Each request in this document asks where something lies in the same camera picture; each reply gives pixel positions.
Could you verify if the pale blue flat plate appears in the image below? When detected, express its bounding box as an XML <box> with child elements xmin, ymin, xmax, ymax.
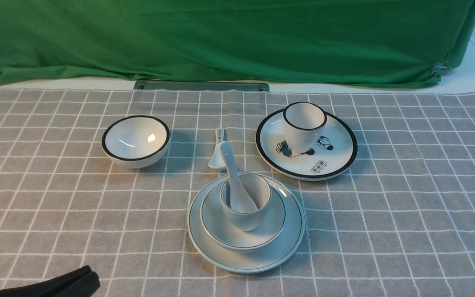
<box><xmin>187</xmin><ymin>175</ymin><xmax>306</xmax><ymax>274</ymax></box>

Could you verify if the white spoon with printed handle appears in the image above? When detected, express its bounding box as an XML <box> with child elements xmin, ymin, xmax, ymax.
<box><xmin>209</xmin><ymin>128</ymin><xmax>226</xmax><ymax>172</ymax></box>

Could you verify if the pale blue plain spoon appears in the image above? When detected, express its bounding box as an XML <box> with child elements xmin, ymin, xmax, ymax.
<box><xmin>219</xmin><ymin>141</ymin><xmax>258</xmax><ymax>214</ymax></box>

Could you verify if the white bowl with black rim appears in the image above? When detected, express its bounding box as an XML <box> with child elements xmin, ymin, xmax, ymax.
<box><xmin>101</xmin><ymin>115</ymin><xmax>171</xmax><ymax>169</ymax></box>

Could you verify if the pale blue cup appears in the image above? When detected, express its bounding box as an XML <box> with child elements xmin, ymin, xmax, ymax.
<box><xmin>220</xmin><ymin>172</ymin><xmax>272</xmax><ymax>232</ymax></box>

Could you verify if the metal clip on backdrop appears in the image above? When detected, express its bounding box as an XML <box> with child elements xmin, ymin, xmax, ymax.
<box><xmin>431</xmin><ymin>61</ymin><xmax>452</xmax><ymax>76</ymax></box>

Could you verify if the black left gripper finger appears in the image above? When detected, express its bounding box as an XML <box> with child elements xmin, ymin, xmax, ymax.
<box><xmin>0</xmin><ymin>265</ymin><xmax>101</xmax><ymax>297</ymax></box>

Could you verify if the pale blue shallow bowl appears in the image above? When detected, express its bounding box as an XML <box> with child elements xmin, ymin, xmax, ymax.
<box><xmin>200</xmin><ymin>183</ymin><xmax>285</xmax><ymax>252</ymax></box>

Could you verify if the white cup with black rim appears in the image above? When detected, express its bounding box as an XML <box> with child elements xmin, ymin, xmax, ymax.
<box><xmin>282</xmin><ymin>101</ymin><xmax>327</xmax><ymax>154</ymax></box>

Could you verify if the grey checked tablecloth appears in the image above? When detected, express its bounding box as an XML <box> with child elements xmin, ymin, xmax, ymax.
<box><xmin>0</xmin><ymin>90</ymin><xmax>475</xmax><ymax>297</ymax></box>

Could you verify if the green backdrop cloth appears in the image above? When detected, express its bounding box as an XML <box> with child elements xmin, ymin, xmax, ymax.
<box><xmin>0</xmin><ymin>0</ymin><xmax>475</xmax><ymax>89</ymax></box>

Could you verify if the white plate with cartoon print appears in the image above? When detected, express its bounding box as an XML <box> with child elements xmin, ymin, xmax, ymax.
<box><xmin>256</xmin><ymin>110</ymin><xmax>358</xmax><ymax>181</ymax></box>

